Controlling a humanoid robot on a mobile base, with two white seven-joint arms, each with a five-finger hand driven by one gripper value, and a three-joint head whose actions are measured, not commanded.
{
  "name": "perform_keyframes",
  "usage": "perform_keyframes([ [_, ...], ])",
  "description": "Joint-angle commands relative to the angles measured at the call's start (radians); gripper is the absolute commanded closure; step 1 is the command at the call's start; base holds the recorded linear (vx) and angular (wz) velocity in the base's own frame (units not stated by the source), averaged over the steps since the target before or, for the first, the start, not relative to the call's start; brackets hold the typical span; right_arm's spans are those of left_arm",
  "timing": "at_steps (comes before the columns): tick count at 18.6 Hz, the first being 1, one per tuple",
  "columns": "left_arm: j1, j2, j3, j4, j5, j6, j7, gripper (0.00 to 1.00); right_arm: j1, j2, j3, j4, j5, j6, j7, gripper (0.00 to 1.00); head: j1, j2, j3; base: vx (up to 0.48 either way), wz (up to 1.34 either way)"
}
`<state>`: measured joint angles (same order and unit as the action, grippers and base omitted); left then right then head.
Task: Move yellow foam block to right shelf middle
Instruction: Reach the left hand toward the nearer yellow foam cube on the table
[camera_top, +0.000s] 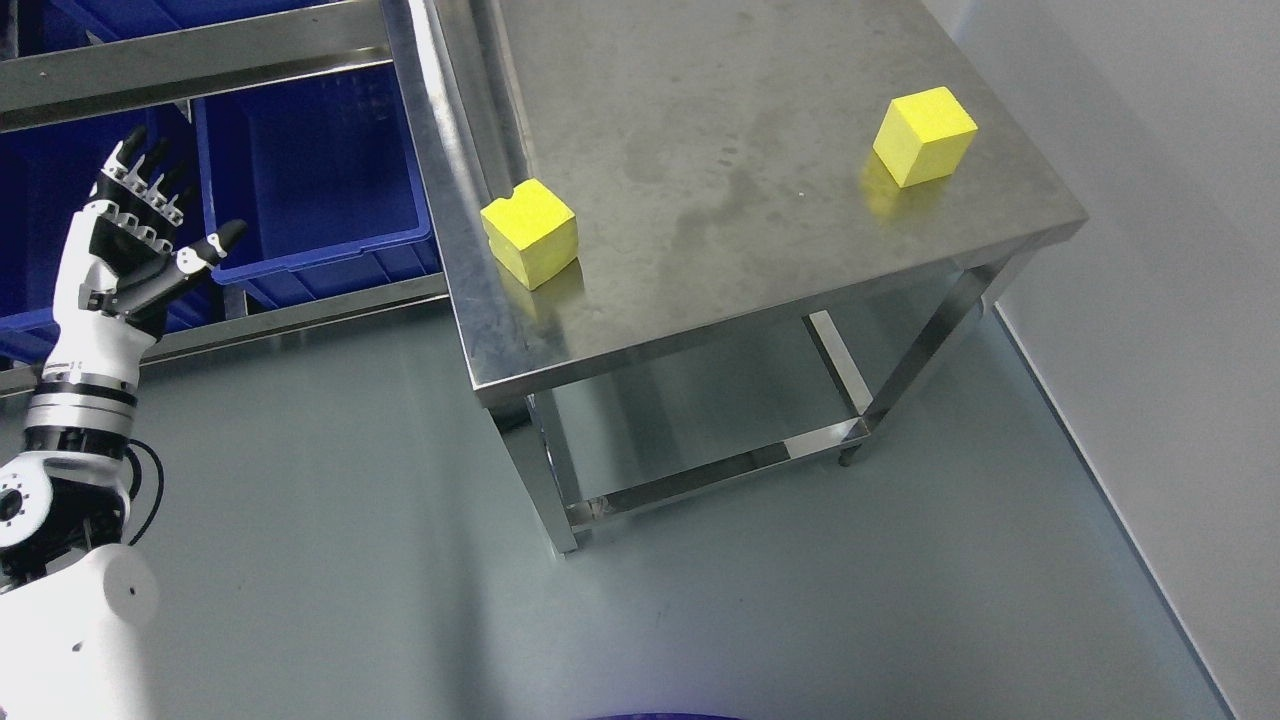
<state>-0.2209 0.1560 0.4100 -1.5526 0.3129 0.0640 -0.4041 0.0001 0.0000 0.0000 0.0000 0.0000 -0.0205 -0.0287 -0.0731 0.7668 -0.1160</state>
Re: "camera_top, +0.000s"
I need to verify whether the steel shelf rack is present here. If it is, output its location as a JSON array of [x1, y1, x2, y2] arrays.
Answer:
[[1, 1, 449, 366]]

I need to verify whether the blue plastic bin left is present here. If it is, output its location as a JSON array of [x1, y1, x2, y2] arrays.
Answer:
[[1, 105, 210, 364]]

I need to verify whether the yellow foam block notched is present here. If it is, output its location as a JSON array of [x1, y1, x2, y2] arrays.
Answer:
[[480, 178, 579, 291]]

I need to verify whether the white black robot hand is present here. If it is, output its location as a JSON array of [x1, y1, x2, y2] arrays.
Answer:
[[40, 126, 248, 386]]

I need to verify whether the stainless steel table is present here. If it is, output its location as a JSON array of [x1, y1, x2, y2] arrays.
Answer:
[[389, 1, 1087, 553]]

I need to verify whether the yellow foam cube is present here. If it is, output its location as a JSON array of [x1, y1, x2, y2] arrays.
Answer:
[[872, 86, 980, 190]]

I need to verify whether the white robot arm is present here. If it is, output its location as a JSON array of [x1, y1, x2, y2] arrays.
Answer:
[[3, 126, 246, 719]]

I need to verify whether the blue plastic bin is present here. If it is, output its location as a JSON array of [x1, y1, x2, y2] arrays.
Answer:
[[193, 64, 442, 309], [1, 105, 210, 364]]

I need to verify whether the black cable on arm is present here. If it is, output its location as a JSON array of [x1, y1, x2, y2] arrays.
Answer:
[[120, 438, 166, 546]]

